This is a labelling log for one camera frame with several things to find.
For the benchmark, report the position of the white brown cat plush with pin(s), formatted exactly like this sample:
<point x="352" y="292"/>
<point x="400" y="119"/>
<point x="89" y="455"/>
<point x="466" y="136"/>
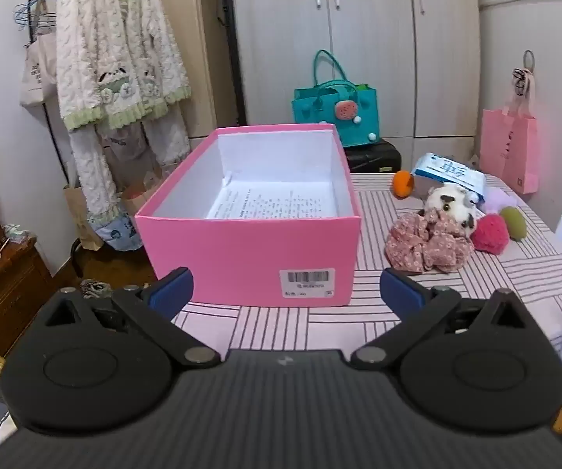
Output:
<point x="449" y="205"/>

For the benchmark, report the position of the pink cardboard box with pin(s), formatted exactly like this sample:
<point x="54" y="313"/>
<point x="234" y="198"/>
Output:
<point x="237" y="254"/>

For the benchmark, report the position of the light wooden wardrobe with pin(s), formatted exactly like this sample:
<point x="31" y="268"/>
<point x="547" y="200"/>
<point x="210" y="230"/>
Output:
<point x="369" y="34"/>

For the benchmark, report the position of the printed paper sheet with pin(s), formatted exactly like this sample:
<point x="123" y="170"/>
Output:
<point x="271" y="200"/>

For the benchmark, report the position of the orange plush ball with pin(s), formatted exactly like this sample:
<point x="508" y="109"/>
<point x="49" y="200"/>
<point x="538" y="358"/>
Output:
<point x="402" y="184"/>

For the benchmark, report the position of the plain brown paper bag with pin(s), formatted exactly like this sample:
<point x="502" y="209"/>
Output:
<point x="78" y="215"/>

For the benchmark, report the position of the purple plush toy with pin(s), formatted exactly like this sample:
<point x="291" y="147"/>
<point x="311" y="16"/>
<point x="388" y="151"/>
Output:
<point x="498" y="200"/>

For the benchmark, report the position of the pink paper gift bag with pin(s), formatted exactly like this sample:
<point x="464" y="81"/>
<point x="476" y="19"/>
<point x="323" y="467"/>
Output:
<point x="508" y="151"/>

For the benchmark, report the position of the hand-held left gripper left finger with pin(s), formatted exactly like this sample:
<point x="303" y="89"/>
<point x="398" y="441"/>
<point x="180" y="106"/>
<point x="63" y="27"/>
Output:
<point x="171" y="290"/>

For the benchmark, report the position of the beige wooden cabinet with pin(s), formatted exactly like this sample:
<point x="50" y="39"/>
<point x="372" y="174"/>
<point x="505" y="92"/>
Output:
<point x="205" y="58"/>

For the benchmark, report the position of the grey patterned shoe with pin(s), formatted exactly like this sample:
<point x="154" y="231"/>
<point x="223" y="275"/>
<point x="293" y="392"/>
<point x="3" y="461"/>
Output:
<point x="94" y="288"/>

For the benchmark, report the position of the pink floral scrunchie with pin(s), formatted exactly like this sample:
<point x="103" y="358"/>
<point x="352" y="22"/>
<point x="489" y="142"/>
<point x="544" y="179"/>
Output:
<point x="418" y="246"/>

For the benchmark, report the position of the large blue wet wipes pack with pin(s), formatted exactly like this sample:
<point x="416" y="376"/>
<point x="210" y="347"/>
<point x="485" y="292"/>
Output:
<point x="449" y="171"/>

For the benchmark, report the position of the green plush ball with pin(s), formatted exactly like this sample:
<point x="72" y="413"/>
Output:
<point x="513" y="222"/>

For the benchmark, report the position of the black folded stand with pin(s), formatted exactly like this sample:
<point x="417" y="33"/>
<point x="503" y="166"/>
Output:
<point x="229" y="49"/>

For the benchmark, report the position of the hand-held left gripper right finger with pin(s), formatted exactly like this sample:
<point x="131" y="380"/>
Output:
<point x="400" y="288"/>

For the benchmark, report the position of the beige canvas tote bag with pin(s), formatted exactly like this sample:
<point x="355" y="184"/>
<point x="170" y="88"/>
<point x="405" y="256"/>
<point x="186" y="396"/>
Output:
<point x="36" y="73"/>

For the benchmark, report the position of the fluffy white pajama top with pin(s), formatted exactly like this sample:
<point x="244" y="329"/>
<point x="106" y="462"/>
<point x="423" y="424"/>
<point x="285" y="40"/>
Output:
<point x="115" y="34"/>

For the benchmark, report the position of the blue printed bag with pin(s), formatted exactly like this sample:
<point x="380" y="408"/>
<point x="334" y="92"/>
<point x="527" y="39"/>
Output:
<point x="120" y="234"/>

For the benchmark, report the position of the teal felt handbag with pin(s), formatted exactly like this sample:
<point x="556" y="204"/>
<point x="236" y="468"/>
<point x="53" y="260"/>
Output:
<point x="320" y="107"/>

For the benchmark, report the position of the dark wooden cabinet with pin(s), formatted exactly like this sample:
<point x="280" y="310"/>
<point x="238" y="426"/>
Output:
<point x="12" y="293"/>

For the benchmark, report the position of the pink yarn pompom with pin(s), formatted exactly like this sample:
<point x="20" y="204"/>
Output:
<point x="490" y="234"/>

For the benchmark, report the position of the black suitcase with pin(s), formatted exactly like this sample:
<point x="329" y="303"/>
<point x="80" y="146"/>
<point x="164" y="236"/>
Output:
<point x="374" y="159"/>

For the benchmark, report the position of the striped pink tablecloth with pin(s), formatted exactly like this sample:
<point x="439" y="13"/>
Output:
<point x="505" y="273"/>

